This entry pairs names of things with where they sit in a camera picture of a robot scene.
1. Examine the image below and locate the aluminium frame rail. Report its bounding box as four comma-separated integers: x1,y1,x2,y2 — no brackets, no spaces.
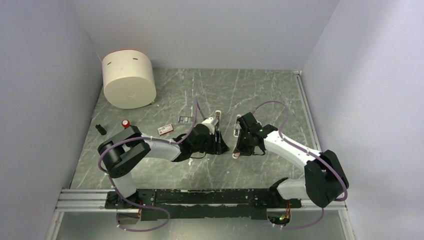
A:
58,68,349,221

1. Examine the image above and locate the small black cylinder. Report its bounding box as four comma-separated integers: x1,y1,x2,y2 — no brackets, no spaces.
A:
95,124,107,136

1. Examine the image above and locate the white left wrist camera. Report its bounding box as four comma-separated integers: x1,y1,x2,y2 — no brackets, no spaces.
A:
201,117,219,135

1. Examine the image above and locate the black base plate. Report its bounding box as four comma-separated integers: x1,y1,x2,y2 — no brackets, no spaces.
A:
104,188,302,221

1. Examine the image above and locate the cream cylindrical container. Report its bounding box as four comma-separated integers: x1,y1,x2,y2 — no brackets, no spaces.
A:
101,49,157,109

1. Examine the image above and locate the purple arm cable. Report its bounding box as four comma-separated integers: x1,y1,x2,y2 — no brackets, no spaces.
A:
252,100,349,230
97,99,171,232

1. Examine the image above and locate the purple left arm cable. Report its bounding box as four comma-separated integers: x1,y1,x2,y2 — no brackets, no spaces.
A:
97,99,171,232

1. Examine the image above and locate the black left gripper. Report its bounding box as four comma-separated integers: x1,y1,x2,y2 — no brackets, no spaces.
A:
191,129,230,155

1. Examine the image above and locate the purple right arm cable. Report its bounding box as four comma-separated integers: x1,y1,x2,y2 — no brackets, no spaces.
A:
252,100,349,230

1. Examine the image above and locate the red capped black bottle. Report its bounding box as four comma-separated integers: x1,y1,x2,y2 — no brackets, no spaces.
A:
121,119,132,129

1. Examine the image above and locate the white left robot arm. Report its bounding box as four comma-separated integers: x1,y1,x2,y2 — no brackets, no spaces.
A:
97,123,230,208

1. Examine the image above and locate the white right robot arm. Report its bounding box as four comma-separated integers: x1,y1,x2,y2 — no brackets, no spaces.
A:
233,112,349,208

